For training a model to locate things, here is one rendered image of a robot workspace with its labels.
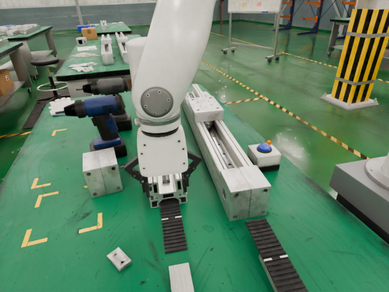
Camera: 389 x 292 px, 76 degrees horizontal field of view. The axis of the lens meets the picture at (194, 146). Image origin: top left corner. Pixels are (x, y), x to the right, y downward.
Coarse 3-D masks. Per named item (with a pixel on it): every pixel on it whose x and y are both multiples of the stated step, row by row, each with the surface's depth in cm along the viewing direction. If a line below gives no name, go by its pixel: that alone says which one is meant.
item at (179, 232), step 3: (183, 228) 60; (165, 231) 60; (168, 231) 60; (171, 231) 60; (174, 231) 60; (177, 231) 60; (180, 231) 60; (183, 231) 60; (165, 234) 59; (168, 234) 59; (171, 234) 59; (174, 234) 59; (177, 234) 59; (180, 234) 59; (183, 234) 59; (165, 237) 59; (168, 237) 59
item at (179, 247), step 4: (172, 244) 57; (176, 244) 57; (180, 244) 57; (184, 244) 57; (164, 248) 56; (168, 248) 56; (172, 248) 56; (176, 248) 56; (180, 248) 56; (184, 248) 56; (168, 252) 55; (172, 252) 55
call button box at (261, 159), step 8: (256, 144) 83; (248, 152) 83; (256, 152) 78; (264, 152) 78; (272, 152) 78; (256, 160) 77; (264, 160) 77; (272, 160) 78; (264, 168) 79; (272, 168) 79
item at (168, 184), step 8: (160, 176) 72; (168, 176) 70; (176, 176) 65; (152, 184) 64; (160, 184) 69; (168, 184) 69; (176, 184) 65; (152, 192) 65; (160, 192) 66; (168, 192) 66; (176, 192) 66; (184, 192) 68; (152, 200) 66; (160, 200) 67; (184, 200) 69
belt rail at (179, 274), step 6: (180, 264) 50; (186, 264) 49; (174, 270) 48; (180, 270) 48; (186, 270) 48; (174, 276) 47; (180, 276) 47; (186, 276) 47; (174, 282) 46; (180, 282) 46; (186, 282) 46; (174, 288) 45; (180, 288) 45; (186, 288) 45; (192, 288) 45
